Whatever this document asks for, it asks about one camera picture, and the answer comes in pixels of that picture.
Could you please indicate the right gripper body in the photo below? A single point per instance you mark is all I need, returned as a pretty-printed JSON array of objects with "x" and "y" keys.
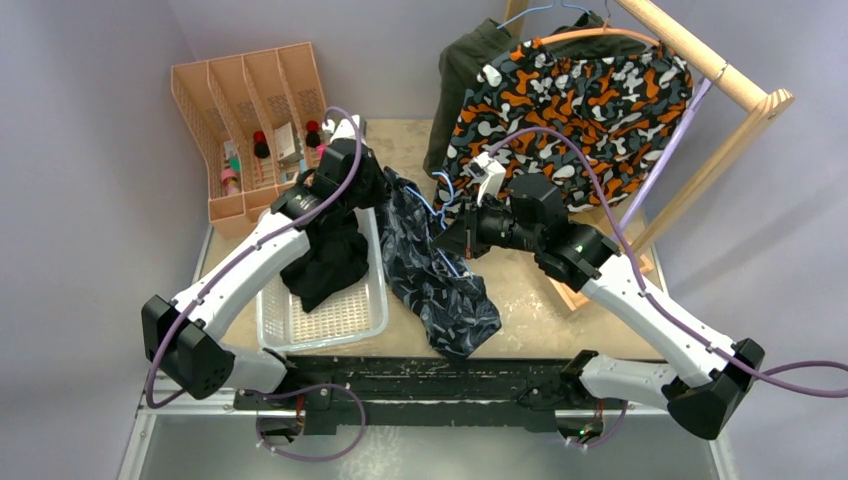
[{"x": 494, "y": 227}]

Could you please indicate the orange camouflage shorts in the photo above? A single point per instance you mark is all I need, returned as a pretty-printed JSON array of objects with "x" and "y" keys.
[{"x": 618, "y": 112}]

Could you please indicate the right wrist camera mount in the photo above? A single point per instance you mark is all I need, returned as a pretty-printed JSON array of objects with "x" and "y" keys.
[{"x": 490, "y": 173}]

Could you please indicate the wooden clothes rack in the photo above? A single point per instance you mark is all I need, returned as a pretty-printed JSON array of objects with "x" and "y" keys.
[{"x": 761, "y": 109}]

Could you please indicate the black shorts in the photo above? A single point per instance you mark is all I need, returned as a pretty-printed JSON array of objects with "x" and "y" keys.
[{"x": 337, "y": 258}]

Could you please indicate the white plastic basket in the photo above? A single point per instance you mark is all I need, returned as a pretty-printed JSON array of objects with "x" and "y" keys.
[{"x": 358, "y": 312}]

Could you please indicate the red black marker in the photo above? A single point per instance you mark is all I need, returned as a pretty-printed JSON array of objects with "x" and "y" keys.
[{"x": 313, "y": 138}]

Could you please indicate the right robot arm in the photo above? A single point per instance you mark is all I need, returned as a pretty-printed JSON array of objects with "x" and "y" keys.
[{"x": 703, "y": 375}]

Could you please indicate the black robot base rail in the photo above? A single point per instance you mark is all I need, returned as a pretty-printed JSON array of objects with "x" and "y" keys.
[{"x": 424, "y": 392}]

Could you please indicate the olive green shorts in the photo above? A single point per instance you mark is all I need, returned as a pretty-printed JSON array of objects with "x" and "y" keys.
[{"x": 460, "y": 62}]

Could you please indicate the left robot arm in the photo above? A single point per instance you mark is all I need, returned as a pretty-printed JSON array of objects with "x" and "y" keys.
[{"x": 183, "y": 335}]

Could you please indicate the pink small bottle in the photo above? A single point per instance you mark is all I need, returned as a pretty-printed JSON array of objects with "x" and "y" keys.
[{"x": 230, "y": 181}]

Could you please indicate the dark leaf print shorts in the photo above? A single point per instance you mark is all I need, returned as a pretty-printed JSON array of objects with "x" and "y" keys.
[{"x": 451, "y": 302}]

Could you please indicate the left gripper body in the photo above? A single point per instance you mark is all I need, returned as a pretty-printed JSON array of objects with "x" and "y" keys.
[{"x": 369, "y": 191}]

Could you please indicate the peach plastic desk organizer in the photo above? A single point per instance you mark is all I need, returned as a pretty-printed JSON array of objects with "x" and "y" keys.
[{"x": 231, "y": 106}]

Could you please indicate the white medicine box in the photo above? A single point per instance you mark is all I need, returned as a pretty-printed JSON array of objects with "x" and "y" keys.
[{"x": 287, "y": 144}]

